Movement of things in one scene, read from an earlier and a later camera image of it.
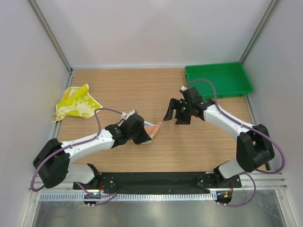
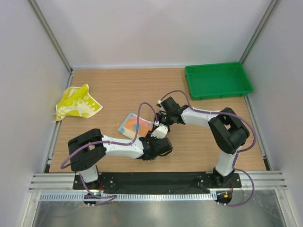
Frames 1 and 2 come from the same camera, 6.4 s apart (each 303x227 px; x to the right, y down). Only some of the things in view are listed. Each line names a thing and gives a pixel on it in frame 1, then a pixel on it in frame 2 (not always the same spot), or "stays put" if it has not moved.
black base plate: x=159 y=181 stays put
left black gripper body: x=139 y=136 → x=148 y=135
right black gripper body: x=183 y=107 → x=166 y=119
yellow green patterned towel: x=76 y=101 stays put
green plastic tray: x=229 y=79 stays put
